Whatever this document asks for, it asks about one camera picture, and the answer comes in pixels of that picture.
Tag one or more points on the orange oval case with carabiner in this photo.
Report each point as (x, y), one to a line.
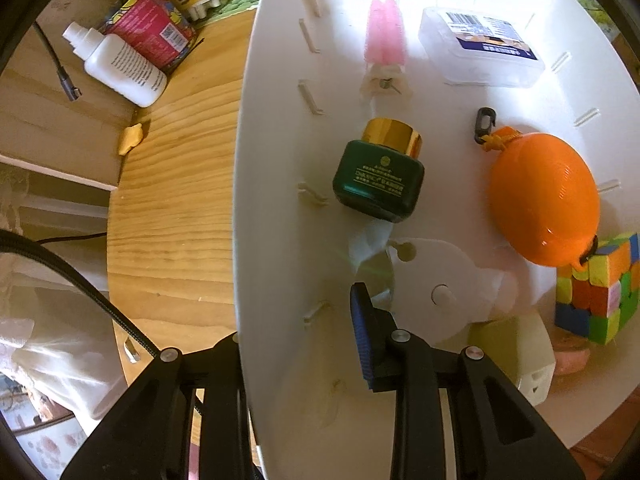
(545, 195)

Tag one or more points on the wooden shelf board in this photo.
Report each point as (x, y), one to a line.
(50, 125)

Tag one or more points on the clear plastic box with label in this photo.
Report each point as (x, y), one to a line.
(480, 60)

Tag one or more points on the white cube charger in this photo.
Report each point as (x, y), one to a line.
(515, 355)

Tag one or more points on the pink foam hair roller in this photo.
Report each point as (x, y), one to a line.
(385, 35)

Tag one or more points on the colourful puzzle cube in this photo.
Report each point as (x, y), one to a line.
(595, 300)

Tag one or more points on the dark green bottle gold cap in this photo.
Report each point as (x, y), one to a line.
(375, 185)

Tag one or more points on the red patterned can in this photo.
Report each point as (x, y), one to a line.
(150, 25)

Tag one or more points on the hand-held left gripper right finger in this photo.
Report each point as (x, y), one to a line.
(361, 330)

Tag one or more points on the small yellow scrap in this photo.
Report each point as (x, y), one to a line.
(130, 139)

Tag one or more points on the white plastic bottle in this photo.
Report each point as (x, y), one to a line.
(125, 67)

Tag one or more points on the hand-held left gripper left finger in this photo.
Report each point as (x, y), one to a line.
(227, 360)

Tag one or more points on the white plastic basket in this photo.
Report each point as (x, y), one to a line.
(280, 160)

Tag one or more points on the pink round eraser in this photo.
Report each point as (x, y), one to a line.
(570, 360)

